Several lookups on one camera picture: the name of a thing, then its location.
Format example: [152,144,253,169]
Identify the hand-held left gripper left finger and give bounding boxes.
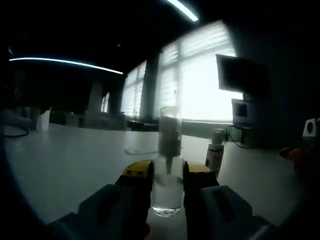
[46,160,154,240]

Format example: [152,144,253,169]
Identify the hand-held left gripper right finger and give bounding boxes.
[183,160,273,240]

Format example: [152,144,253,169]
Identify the clear pump bottle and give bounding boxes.
[151,109,186,218]

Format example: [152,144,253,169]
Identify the white pump bottle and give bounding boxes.
[205,128,225,180]

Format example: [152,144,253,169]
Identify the small lit monitor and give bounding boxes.
[231,98,253,128]

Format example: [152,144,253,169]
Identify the low bench by window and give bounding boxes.
[128,119,161,131]

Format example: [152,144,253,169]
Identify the straight ceiling light strip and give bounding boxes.
[8,57,125,75]

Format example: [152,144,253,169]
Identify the long curved ceiling light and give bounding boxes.
[166,0,201,22]

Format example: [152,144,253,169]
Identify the black monitor cable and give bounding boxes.
[225,124,252,150]

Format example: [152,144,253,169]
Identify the dark wall monitor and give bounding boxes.
[216,53,270,95]

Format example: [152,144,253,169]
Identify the black looped table cable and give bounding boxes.
[3,126,28,138]

